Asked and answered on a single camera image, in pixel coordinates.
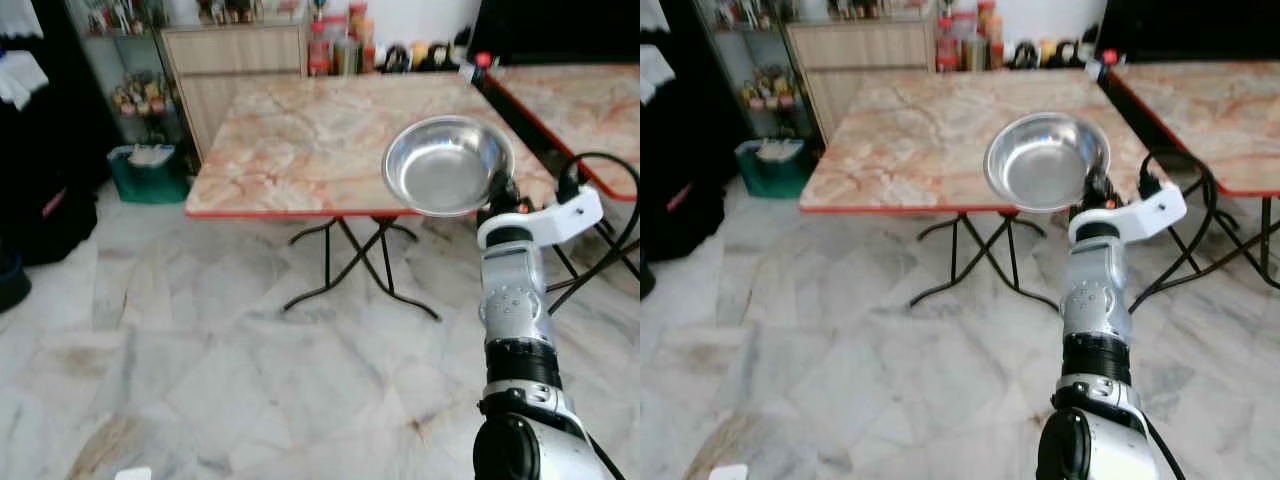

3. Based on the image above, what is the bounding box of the round stainless steel bowl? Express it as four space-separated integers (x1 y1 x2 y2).
984 111 1112 214
382 114 516 218

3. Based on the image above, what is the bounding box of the marble folding table red edge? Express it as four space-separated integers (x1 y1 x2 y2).
1108 60 1280 291
185 72 561 321
798 68 1171 311
484 64 641 291

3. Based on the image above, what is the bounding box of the large black panel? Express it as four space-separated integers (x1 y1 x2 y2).
1097 0 1280 63
470 0 641 66

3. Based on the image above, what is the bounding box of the black bag with red stripe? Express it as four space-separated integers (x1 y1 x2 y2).
20 180 99 266
640 175 726 263

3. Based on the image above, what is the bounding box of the orange lidded jar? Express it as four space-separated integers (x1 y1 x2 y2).
976 0 1004 69
347 2 376 73

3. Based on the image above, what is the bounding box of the red labelled bottle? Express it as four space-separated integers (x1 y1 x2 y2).
936 18 961 73
308 22 333 77

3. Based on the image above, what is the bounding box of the green plastic basket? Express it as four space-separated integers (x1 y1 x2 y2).
735 138 816 199
108 144 191 205

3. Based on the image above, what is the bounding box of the light wooden cabinet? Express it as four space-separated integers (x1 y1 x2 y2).
160 22 309 161
785 18 938 141

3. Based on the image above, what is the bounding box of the glass display shelf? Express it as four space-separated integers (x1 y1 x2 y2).
65 0 201 171
695 0 821 141

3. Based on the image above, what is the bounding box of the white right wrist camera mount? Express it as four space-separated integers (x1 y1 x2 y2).
477 186 605 251
1068 182 1188 244

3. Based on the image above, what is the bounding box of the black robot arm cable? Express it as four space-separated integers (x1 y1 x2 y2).
1135 150 1221 311
548 152 641 316

